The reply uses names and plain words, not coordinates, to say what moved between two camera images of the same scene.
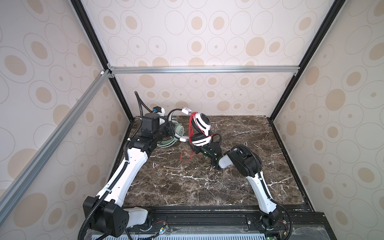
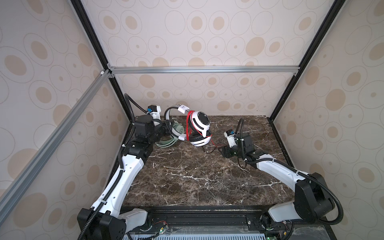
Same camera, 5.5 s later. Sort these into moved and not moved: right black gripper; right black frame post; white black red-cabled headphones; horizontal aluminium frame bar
Moved: right black gripper; white black red-cabled headphones
Not moved: horizontal aluminium frame bar; right black frame post
